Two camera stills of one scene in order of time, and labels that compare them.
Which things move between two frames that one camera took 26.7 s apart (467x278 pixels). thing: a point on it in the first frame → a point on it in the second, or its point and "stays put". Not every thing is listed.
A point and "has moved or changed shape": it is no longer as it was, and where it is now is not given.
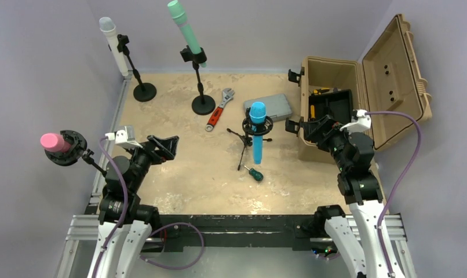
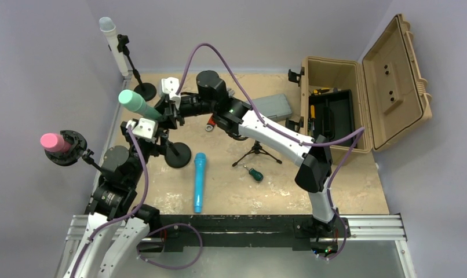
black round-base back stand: (146, 91) stays put
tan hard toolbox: (388, 83) stays put
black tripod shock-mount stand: (250, 129) has moved or changed shape
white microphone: (108, 26) stays put
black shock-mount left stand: (76, 152) stays put
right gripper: (312, 129) → (172, 114)
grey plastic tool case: (277, 107) stays put
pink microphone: (54, 142) stays put
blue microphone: (258, 113) → (199, 169)
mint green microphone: (179, 15) → (132, 101)
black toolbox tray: (338, 103) stays put
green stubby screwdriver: (258, 175) stays put
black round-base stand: (202, 105) has moved or changed shape
